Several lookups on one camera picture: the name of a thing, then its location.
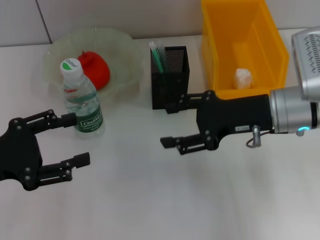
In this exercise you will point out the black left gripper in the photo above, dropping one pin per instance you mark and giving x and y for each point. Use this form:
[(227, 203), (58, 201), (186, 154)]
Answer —
[(20, 155)]

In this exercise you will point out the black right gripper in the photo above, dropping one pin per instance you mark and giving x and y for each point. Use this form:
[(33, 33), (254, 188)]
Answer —
[(232, 115)]

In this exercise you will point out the clear green-label water bottle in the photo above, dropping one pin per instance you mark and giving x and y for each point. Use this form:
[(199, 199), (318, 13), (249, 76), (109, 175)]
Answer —
[(83, 110)]

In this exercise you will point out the white paper ball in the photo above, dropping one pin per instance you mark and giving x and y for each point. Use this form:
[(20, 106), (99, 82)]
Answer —
[(243, 78)]

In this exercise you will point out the green pen with white cap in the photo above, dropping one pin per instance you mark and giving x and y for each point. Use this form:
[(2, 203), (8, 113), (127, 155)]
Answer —
[(157, 60)]

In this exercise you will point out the red-orange toy fruit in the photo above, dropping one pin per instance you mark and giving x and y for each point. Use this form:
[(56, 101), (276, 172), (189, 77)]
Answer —
[(100, 72)]

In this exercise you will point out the black mesh pen holder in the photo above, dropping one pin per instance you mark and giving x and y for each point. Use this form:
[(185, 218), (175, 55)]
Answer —
[(170, 87)]

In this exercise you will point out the clear wavy glass fruit plate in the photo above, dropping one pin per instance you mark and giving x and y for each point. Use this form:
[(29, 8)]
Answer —
[(125, 60)]

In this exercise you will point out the yellow plastic bin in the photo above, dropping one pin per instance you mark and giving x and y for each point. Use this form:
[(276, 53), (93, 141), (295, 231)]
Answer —
[(225, 62)]

